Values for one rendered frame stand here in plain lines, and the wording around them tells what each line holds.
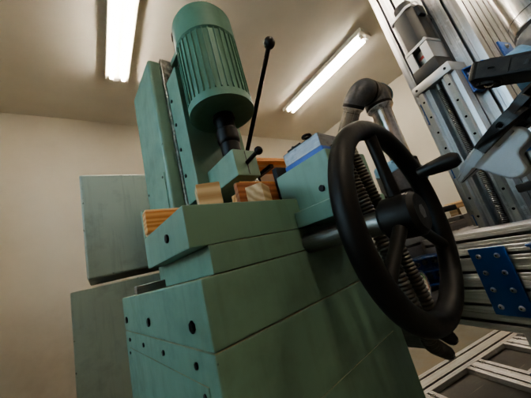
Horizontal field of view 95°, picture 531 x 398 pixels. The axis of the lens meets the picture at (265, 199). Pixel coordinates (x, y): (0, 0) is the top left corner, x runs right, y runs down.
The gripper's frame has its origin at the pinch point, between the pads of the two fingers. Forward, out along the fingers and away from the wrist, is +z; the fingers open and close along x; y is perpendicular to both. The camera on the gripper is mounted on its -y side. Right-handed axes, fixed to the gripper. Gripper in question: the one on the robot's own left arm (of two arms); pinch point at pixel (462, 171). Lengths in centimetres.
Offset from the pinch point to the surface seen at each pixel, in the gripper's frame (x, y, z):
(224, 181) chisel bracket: -16.9, -33.3, 28.1
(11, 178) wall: -96, -232, 182
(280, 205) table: -16.4, -13.8, 18.4
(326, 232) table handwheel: -13.0, -5.1, 16.7
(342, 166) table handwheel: -23.3, -3.4, 2.4
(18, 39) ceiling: -77, -247, 69
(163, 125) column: -25, -63, 30
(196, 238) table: -33.3, -9.9, 19.2
